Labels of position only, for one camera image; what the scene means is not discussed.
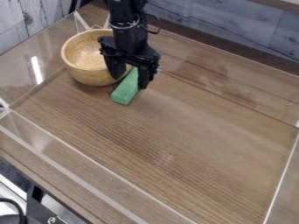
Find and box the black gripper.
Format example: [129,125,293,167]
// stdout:
[98,17,161,89]

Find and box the green rectangular stick block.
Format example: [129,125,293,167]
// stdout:
[111,68,139,105]

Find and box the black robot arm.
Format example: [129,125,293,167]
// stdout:
[98,0,162,89]

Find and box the wooden bowl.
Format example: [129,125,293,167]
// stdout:
[61,28,133,87]

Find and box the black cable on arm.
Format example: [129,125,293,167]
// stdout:
[139,11,164,35]

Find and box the clear acrylic tray wall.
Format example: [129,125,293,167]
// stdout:
[0,17,299,224]

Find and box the black table leg bracket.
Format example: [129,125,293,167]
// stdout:
[26,185,67,224]

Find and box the black cable lower left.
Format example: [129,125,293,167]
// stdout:
[0,197,29,224]

